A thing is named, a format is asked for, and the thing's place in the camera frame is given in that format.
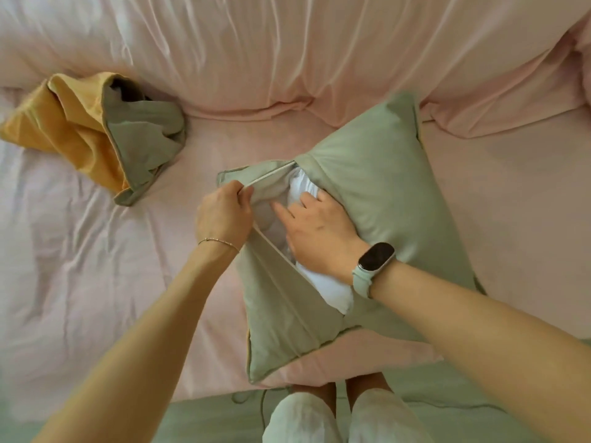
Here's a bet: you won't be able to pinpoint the white smartwatch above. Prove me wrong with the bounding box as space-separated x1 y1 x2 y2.
352 242 397 300

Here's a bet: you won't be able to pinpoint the person's right leg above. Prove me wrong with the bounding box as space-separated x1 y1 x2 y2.
346 372 393 411

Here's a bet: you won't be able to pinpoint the person's right forearm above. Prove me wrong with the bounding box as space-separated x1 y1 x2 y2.
369 262 591 443

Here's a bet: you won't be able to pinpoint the pink ruffled duvet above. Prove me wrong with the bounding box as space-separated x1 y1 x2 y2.
0 0 591 139

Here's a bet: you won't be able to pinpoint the thin gold bracelet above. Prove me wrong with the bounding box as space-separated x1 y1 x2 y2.
197 236 241 253

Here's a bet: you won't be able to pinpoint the white pillow insert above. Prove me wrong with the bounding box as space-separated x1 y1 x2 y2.
251 168 355 316

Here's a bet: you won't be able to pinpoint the person's white shorts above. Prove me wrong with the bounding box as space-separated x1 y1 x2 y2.
262 388 435 443

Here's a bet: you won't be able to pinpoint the grey and orange pillowcase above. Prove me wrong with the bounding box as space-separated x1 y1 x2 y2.
0 72 188 207
217 90 486 385

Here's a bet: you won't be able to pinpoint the person's right hand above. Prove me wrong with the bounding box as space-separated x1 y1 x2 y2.
270 188 370 285

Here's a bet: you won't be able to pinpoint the person's left forearm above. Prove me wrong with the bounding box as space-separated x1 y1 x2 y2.
34 242 240 443

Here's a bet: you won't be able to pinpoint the person's left hand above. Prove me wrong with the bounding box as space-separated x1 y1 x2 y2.
196 180 255 252

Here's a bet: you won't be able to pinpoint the pink bed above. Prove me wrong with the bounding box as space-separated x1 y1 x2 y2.
0 87 591 423

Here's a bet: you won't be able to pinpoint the person's left leg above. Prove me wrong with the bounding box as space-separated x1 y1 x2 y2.
288 382 338 416

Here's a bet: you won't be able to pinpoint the person's leg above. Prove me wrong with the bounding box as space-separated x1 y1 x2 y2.
288 382 338 416
346 372 393 411

